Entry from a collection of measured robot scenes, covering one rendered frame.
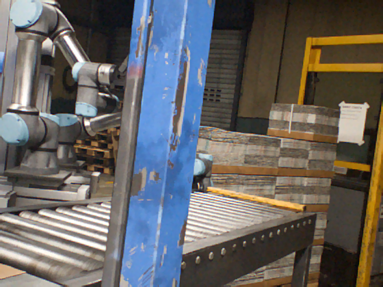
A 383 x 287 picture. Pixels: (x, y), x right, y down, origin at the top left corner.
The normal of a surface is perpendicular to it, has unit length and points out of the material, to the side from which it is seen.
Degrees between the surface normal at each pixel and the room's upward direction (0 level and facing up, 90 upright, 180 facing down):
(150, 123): 90
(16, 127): 98
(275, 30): 90
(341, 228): 90
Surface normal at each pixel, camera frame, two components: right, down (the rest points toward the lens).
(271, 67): -0.50, -0.02
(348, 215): -0.74, -0.06
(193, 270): 0.86, 0.14
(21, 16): -0.33, -0.12
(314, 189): 0.67, 0.12
